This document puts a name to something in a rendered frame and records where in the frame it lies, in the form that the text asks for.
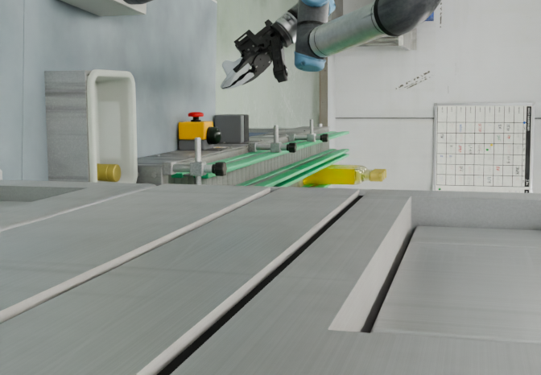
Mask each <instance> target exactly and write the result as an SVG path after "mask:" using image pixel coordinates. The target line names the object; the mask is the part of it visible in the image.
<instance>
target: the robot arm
mask: <svg viewBox="0 0 541 375"><path fill-rule="evenodd" d="M123 1H124V2H126V3H128V4H131V5H136V4H144V3H147V2H150V1H153V0H123ZM440 2H441V0H375V1H374V2H372V3H370V4H368V5H366V6H363V7H361V8H359V9H357V10H354V11H352V12H349V13H348V14H345V15H342V16H341V17H339V18H337V19H334V20H332V21H330V22H328V17H329V15H330V14H331V13H332V12H333V11H334V10H335V8H336V4H335V2H334V0H299V1H298V3H297V4H295V5H294V6H293V7H292V8H291V9H290V10H288V11H287V12H286V13H285V14H283V15H282V16H281V17H279V18H278V19H277V20H275V23H272V22H271V21H270V20H269V19H268V20H267V21H265V24H266V26H265V27H264V28H263V29H261V31H259V32H258V33H257V34H256V35H255V34H254V33H253V32H252V31H251V30H248V31H247V32H246V33H244V34H243V35H241V36H240V37H239V38H238V39H236V40H235V41H234V43H235V47H236V49H238V50H239V51H240V53H241V58H239V59H237V60H236V61H230V60H225V61H224V62H223V63H222V67H223V69H224V71H225V74H226V76H227V77H226V78H225V79H224V81H223V82H222V84H221V88H222V89H230V88H234V87H238V86H240V85H244V84H247V83H249V82H251V81H252V80H254V79H256V78H257V77H258V76H259V75H260V74H261V73H263V72H265V70H266V69H267V68H268V67H269V66H270V65H271V62H272V61H273V66H274V67H273V73H274V76H275V79H277V81H278V82H279V83H280V82H284V81H287V76H288V72H287V67H286V60H285V54H284V47H289V46H290V45H291V44H294V43H295V51H294V53H295V66H296V67H297V68H298V69H299V70H302V71H305V72H318V71H321V70H323V69H324V63H325V62H326V59H325V58H326V57H329V56H332V55H335V54H337V53H339V52H343V51H345V50H348V49H350V48H353V47H356V46H359V45H361V44H363V43H368V42H369V41H372V40H375V39H378V38H381V37H383V36H385V35H388V36H391V37H397V36H400V35H404V34H406V33H408V32H410V31H412V30H414V29H415V28H416V27H418V26H419V25H420V24H421V23H423V22H424V21H425V20H426V19H427V18H428V17H429V16H430V15H431V14H432V13H433V12H434V11H435V9H436V8H437V6H438V5H439V4H440ZM244 35H247V36H246V37H244V38H243V39H242V40H240V41H238V40H239V39H240V38H242V37H243V36H244ZM283 46H284V47H283ZM250 66H251V67H252V69H250Z"/></svg>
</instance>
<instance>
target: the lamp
mask: <svg viewBox="0 0 541 375"><path fill-rule="evenodd" d="M206 138H207V143H208V144H209V145H212V144H218V143H219V142H220V141H221V130H220V129H219V128H217V127H212V126H210V127H209V128H208V129H207V133H206Z"/></svg>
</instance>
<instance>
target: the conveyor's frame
mask: <svg viewBox="0 0 541 375"><path fill-rule="evenodd" d="M329 127H330V126H322V124H317V126H313V133H314V134H321V133H324V132H328V131H329ZM289 134H296V135H307V134H310V126H301V127H297V128H293V129H288V130H280V131H279V142H281V143H285V142H288V139H287V136H288V135H289ZM258 140H260V141H263V142H258V144H271V142H274V132H271V133H267V134H260V135H255V136H250V137H249V141H258ZM248 145H249V144H224V143H218V144H213V148H226V147H228V148H232V149H228V150H202V151H201V161H205V162H206V163H209V162H212V161H216V160H219V159H225V158H228V157H231V156H234V155H240V154H244V153H247V152H249V149H247V147H246V146H248ZM137 161H138V164H163V162H166V161H176V164H190V162H193V161H195V151H194V150H175V151H171V152H167V153H162V154H157V155H150V156H146V157H141V158H137Z"/></svg>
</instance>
